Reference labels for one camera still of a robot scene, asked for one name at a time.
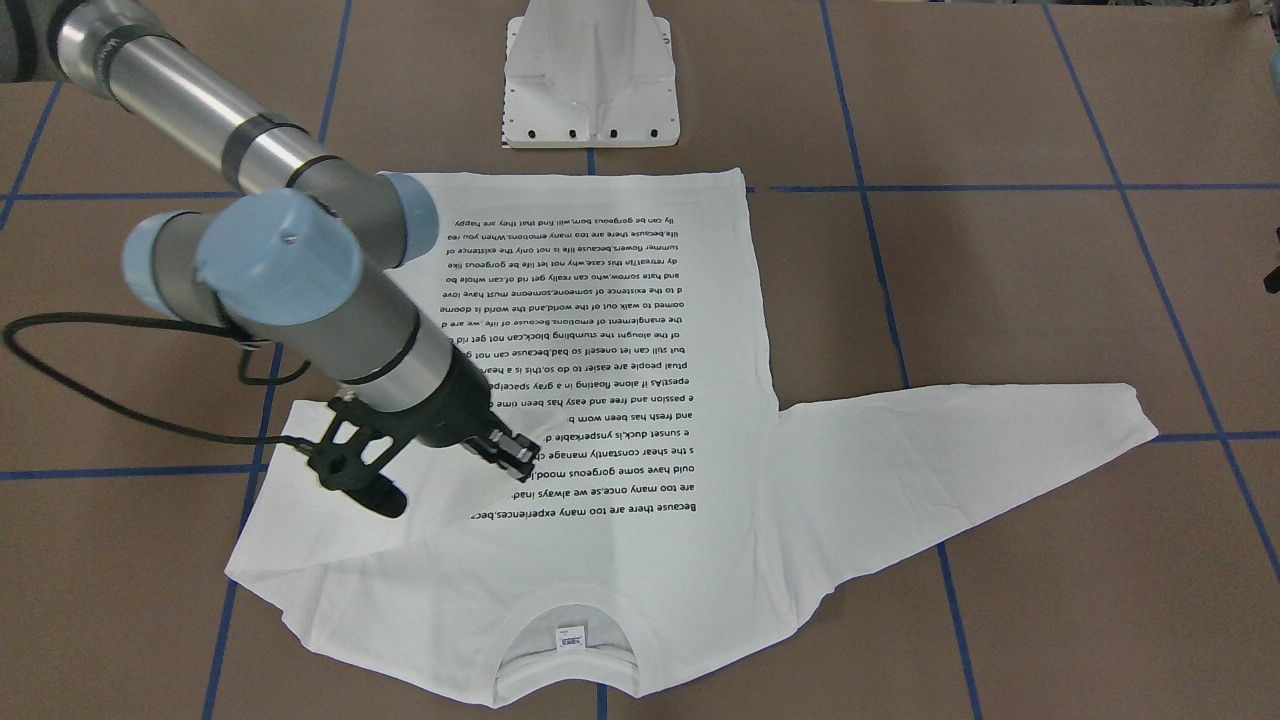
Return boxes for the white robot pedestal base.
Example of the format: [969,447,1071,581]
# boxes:
[502,1,681,149]

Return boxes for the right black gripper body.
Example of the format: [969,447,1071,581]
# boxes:
[396,350,515,448]

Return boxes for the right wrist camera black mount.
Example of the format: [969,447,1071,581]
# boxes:
[294,395,413,518]

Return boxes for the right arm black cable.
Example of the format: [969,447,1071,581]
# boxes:
[3,313,332,454]

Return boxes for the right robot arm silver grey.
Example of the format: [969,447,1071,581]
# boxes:
[3,1,539,495]

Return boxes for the white long-sleeve printed t-shirt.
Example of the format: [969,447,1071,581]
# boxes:
[227,170,1157,707]

